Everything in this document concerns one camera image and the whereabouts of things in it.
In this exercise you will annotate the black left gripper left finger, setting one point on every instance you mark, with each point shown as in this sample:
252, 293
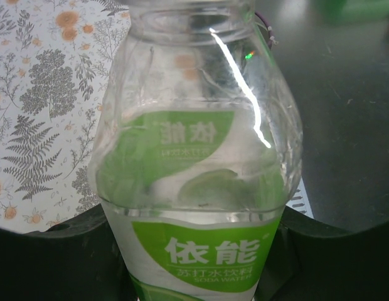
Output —
50, 269

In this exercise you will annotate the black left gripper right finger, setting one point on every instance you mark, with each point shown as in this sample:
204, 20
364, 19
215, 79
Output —
335, 269

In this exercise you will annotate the clear soda bottle green label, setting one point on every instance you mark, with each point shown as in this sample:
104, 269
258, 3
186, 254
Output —
194, 194

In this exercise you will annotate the floral patterned tablecloth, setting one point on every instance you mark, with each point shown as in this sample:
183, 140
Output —
47, 109

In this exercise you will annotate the green plastic container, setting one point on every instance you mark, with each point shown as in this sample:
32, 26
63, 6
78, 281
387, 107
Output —
360, 9

